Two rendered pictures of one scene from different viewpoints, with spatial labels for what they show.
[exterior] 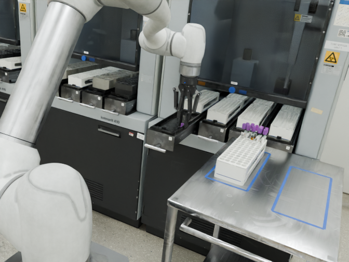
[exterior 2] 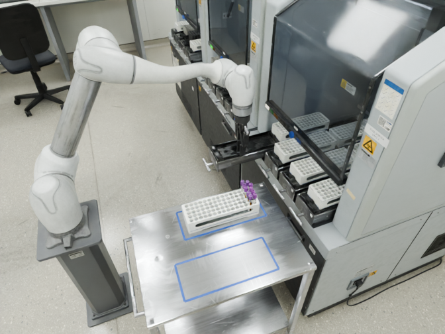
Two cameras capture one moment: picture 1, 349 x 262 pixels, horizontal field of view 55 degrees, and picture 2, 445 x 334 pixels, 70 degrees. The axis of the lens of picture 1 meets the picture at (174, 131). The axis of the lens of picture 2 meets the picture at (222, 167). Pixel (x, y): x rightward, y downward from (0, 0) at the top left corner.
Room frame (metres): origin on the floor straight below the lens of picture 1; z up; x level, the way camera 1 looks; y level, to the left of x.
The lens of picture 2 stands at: (0.54, -0.86, 1.84)
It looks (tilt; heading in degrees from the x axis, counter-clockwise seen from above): 43 degrees down; 47
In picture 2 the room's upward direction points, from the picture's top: 1 degrees counter-clockwise
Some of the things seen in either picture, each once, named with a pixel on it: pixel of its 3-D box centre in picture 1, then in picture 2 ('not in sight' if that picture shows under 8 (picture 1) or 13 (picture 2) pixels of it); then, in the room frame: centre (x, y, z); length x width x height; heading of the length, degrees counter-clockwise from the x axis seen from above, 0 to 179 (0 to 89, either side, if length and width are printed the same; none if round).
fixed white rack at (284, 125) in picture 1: (284, 125); (343, 188); (1.56, -0.53, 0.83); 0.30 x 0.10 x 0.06; 157
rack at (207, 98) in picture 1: (202, 101); (300, 126); (1.79, -0.13, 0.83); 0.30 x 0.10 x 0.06; 157
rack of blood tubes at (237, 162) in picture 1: (242, 156); (220, 209); (1.09, -0.25, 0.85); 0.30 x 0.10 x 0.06; 155
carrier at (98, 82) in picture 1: (101, 83); not in sight; (1.85, 0.44, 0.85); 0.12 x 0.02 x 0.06; 68
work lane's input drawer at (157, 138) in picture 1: (188, 119); (269, 143); (1.63, -0.06, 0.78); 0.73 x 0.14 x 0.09; 157
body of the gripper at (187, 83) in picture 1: (187, 85); (242, 120); (1.44, -0.03, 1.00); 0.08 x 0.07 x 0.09; 67
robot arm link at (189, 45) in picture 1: (189, 42); (241, 83); (1.45, -0.02, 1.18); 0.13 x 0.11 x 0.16; 69
